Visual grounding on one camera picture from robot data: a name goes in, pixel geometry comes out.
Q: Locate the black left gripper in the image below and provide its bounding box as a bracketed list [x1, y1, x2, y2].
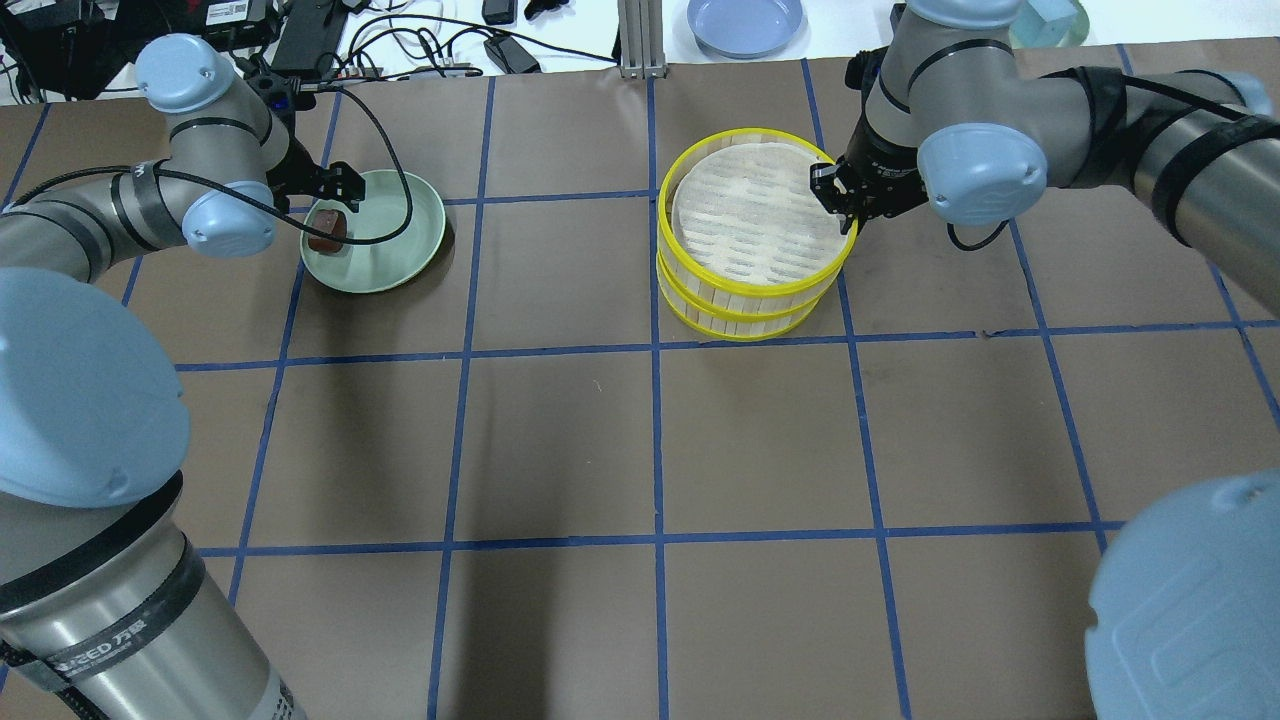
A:
[262, 140, 366, 214]

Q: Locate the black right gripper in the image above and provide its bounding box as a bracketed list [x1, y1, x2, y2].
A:
[809, 129, 927, 240]

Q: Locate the brown bun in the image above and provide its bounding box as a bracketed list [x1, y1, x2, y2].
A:
[305, 208, 348, 255]

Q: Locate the yellow steamer basket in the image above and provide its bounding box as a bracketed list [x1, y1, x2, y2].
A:
[655, 252, 836, 342]
[657, 127, 859, 307]

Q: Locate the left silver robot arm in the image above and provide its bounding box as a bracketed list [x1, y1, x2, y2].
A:
[1, 33, 365, 719]

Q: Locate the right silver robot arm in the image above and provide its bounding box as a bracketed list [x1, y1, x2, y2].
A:
[809, 1, 1279, 719]

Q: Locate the light green plate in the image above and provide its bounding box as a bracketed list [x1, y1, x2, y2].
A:
[300, 169, 448, 293]

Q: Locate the blue plate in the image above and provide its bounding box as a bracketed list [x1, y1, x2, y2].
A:
[685, 1, 805, 59]

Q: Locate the black power adapter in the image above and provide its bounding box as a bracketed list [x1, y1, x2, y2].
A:
[483, 35, 541, 76]

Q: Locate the green bowl with blocks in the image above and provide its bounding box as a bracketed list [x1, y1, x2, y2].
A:
[1009, 1, 1091, 47]

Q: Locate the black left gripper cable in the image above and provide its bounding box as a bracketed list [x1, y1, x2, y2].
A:
[131, 60, 415, 247]

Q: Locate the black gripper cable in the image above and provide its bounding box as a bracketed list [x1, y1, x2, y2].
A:
[946, 220, 1011, 252]
[131, 60, 415, 247]

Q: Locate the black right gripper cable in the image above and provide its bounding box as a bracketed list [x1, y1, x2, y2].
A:
[946, 220, 1011, 252]

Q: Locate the aluminium frame post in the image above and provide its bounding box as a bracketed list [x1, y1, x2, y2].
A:
[617, 0, 668, 79]

